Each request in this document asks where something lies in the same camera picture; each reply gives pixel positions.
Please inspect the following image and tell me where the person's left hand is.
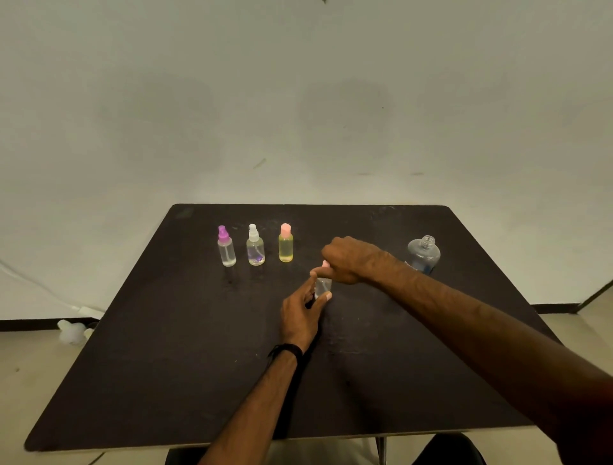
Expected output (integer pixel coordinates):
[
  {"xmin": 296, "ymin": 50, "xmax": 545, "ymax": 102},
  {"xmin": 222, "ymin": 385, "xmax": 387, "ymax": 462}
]
[{"xmin": 279, "ymin": 275, "xmax": 333, "ymax": 354}]

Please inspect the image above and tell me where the person's right hand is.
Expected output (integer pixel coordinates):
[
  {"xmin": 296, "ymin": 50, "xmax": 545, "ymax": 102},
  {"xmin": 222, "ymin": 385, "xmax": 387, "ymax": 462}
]
[{"xmin": 310, "ymin": 236, "xmax": 401, "ymax": 286}]

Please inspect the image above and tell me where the large clear plastic bottle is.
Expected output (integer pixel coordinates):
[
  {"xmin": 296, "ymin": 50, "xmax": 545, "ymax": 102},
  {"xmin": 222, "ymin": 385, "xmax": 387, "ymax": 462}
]
[{"xmin": 404, "ymin": 235, "xmax": 441, "ymax": 275}]

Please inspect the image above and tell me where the small purple-tinted bottle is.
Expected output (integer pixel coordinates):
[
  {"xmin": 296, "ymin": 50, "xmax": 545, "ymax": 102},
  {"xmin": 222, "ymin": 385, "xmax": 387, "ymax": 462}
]
[{"xmin": 246, "ymin": 238, "xmax": 266, "ymax": 267}]

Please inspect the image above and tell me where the person's left forearm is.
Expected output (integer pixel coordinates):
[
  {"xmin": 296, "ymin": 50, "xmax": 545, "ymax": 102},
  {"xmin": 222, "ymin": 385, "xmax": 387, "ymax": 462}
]
[{"xmin": 199, "ymin": 354, "xmax": 299, "ymax": 465}]

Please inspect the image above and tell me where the person's right forearm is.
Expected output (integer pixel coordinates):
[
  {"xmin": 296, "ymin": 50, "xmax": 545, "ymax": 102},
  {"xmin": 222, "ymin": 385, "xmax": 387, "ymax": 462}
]
[{"xmin": 375, "ymin": 261, "xmax": 613, "ymax": 446}]

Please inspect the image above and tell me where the person's right leg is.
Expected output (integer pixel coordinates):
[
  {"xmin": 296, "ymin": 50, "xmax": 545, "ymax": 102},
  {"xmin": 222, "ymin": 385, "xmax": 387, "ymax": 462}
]
[{"xmin": 412, "ymin": 432, "xmax": 487, "ymax": 465}]

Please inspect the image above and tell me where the black wristband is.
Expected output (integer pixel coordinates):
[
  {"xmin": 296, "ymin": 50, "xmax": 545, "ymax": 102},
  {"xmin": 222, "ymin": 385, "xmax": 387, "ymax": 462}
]
[{"xmin": 268, "ymin": 342, "xmax": 305, "ymax": 367}]

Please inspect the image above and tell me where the white plastic floor object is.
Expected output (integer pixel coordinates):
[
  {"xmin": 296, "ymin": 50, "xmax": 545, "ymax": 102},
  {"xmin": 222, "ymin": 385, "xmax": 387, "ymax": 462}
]
[{"xmin": 57, "ymin": 319, "xmax": 95, "ymax": 346}]

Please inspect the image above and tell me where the white power cable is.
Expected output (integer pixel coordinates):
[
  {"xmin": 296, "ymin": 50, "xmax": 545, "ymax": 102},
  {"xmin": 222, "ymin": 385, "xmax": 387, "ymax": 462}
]
[{"xmin": 0, "ymin": 261, "xmax": 80, "ymax": 311}]

